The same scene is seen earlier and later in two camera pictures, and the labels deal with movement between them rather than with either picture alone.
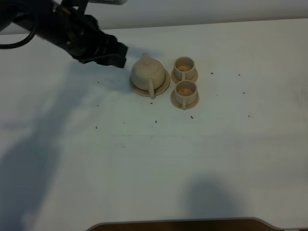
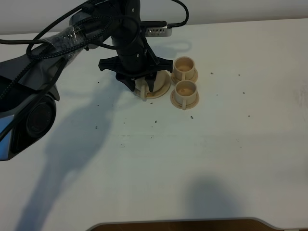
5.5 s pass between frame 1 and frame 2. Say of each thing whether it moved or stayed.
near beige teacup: stayed
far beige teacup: stayed
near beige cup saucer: stayed
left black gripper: moved
